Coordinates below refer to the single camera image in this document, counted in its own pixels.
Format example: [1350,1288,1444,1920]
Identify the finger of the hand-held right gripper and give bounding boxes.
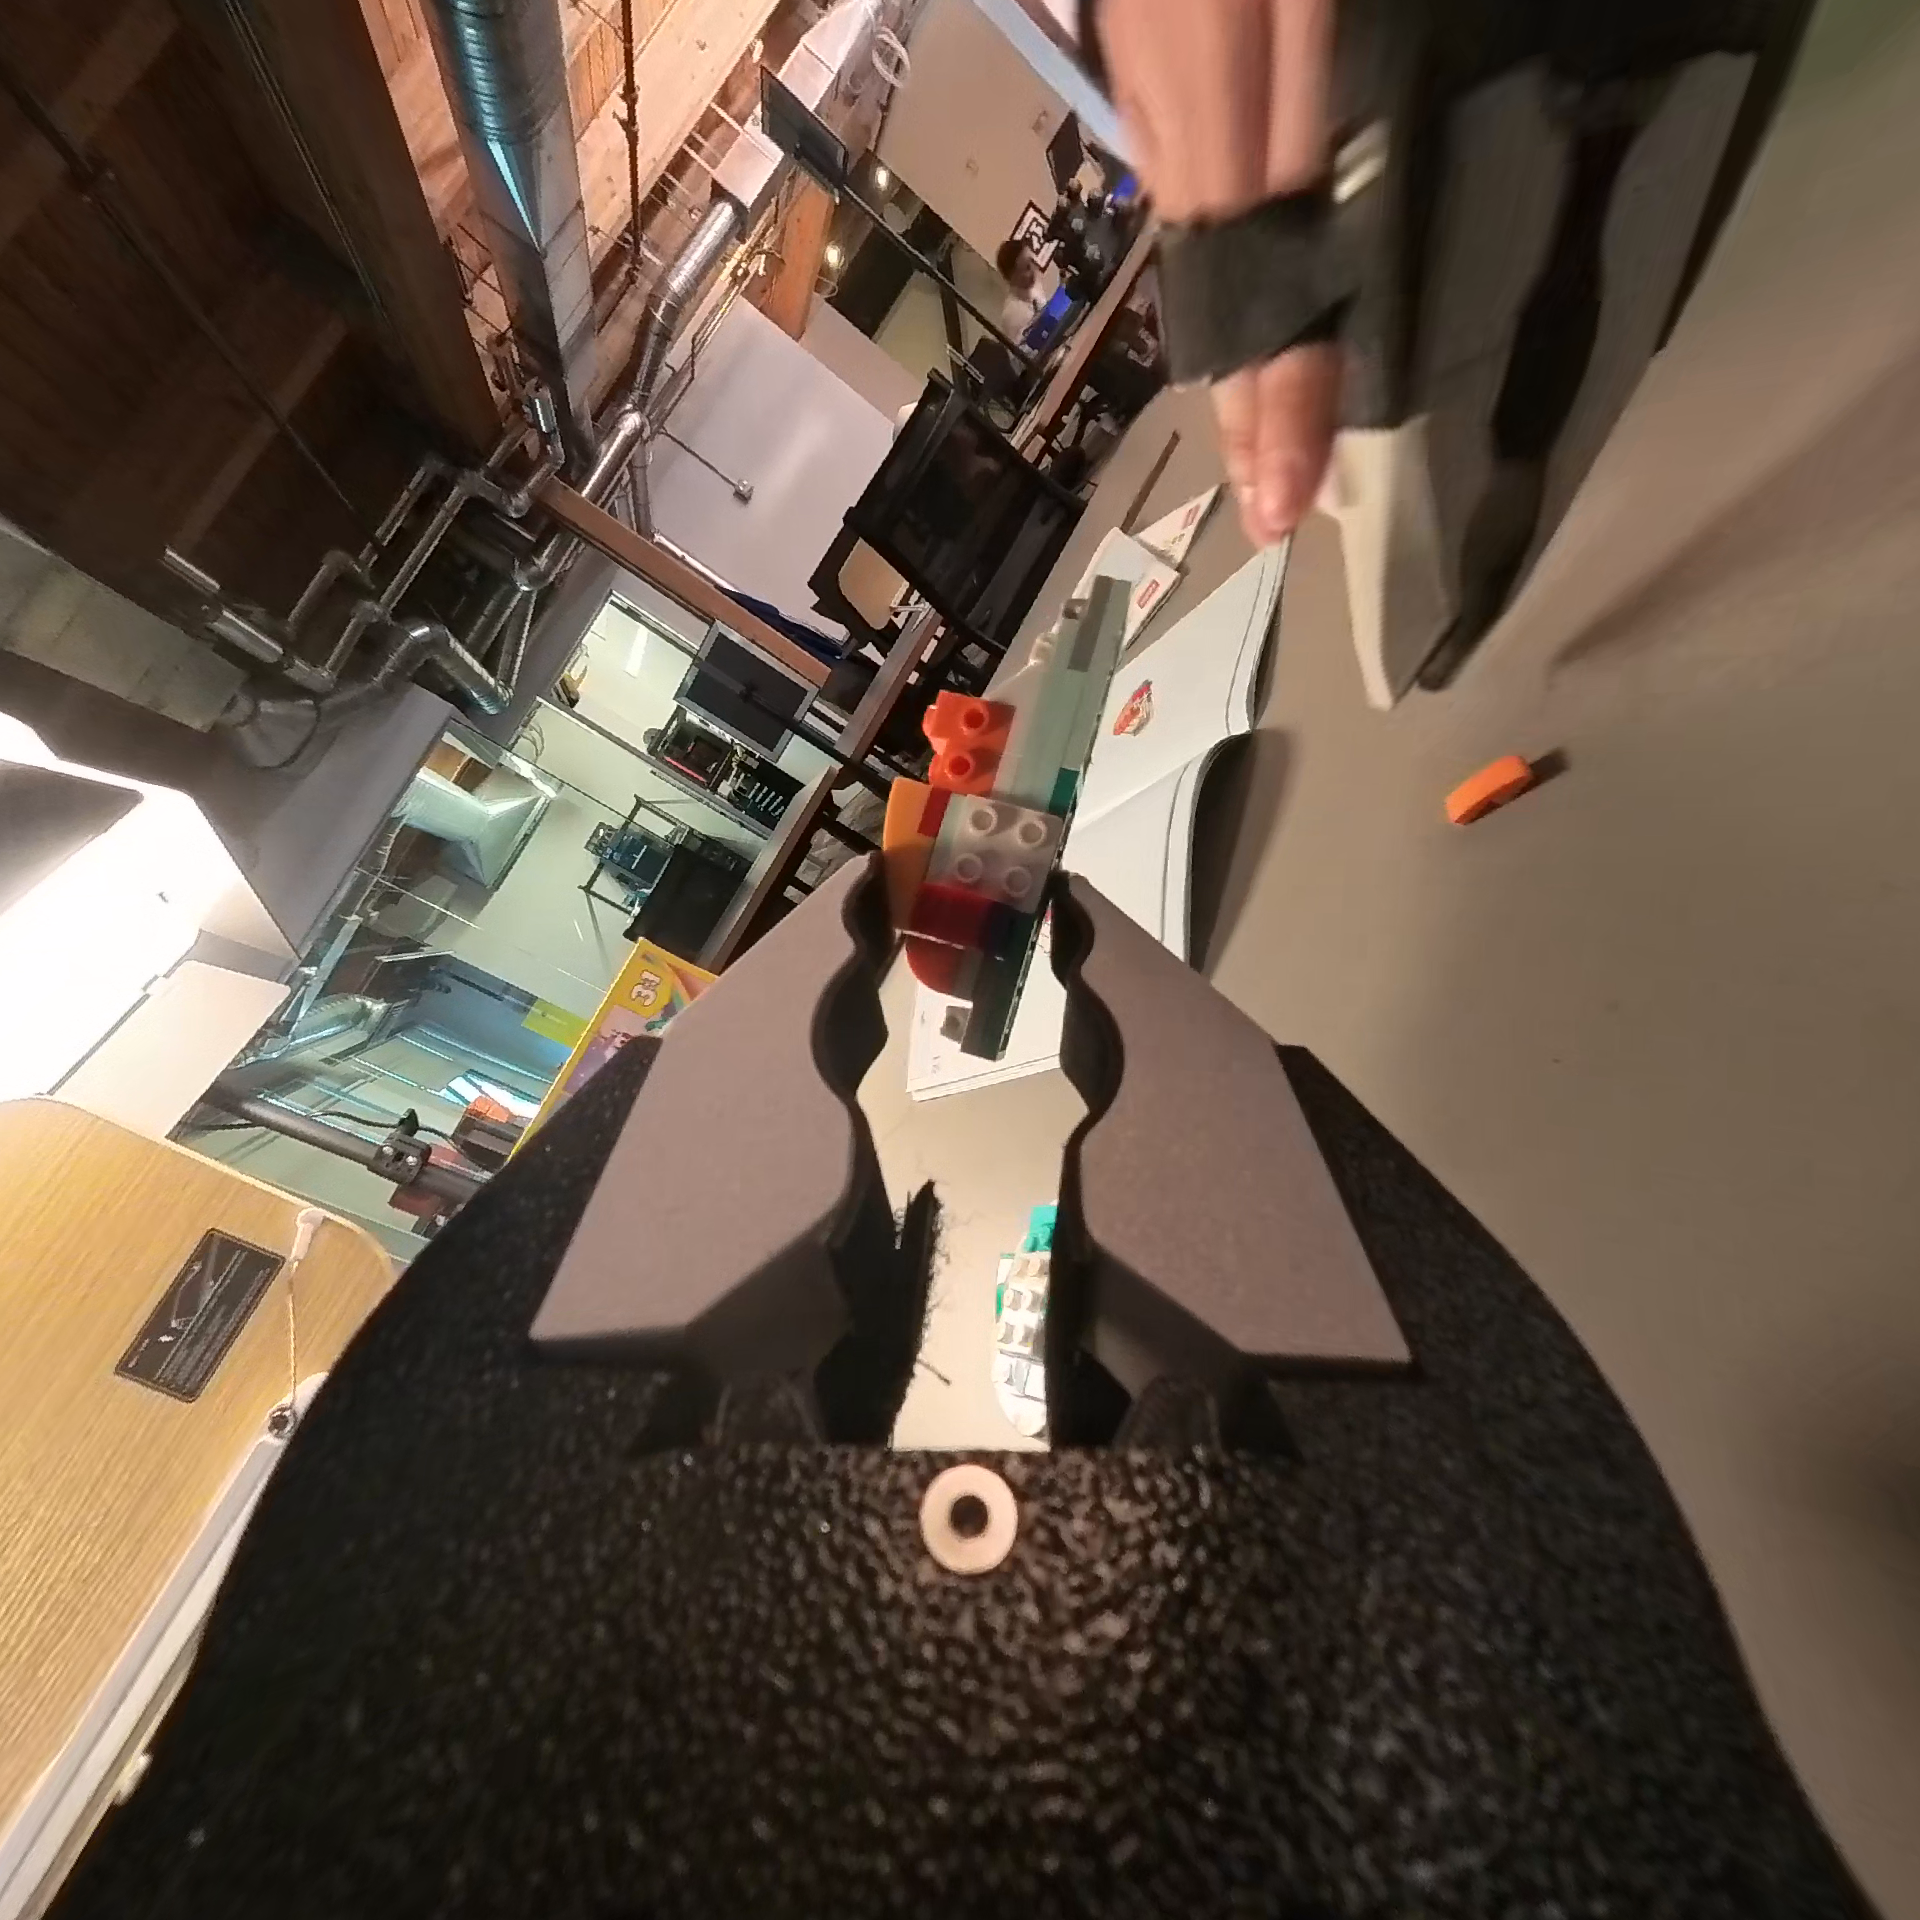
[1327,75,1701,710]

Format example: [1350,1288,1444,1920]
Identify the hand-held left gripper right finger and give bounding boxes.
[1052,868,1418,1379]

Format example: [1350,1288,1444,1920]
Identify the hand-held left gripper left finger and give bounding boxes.
[528,858,893,1375]

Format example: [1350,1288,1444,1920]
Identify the multicoloured lego model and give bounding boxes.
[884,579,1133,1069]

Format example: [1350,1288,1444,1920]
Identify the colourful lego box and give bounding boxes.
[517,936,721,1157]

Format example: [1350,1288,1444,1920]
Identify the person's right hand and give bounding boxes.
[1081,0,1401,548]

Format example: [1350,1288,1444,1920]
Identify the small instruction leaflet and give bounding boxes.
[1128,486,1217,573]

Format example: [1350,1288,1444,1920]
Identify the illustrated instruction booklet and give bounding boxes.
[1117,562,1201,652]

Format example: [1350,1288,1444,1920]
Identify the open instruction booklet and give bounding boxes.
[900,531,1294,1105]

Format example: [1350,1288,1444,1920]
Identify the black chair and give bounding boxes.
[810,375,1090,669]

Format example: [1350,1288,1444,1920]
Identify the dark computer monitor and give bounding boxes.
[675,621,819,762]

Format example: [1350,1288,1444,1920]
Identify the light wooden panel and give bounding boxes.
[0,1093,375,1816]

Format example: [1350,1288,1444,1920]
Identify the wall-mounted screen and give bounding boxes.
[759,70,852,178]

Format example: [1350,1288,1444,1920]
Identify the narrow silver spiral duct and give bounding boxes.
[437,0,591,266]

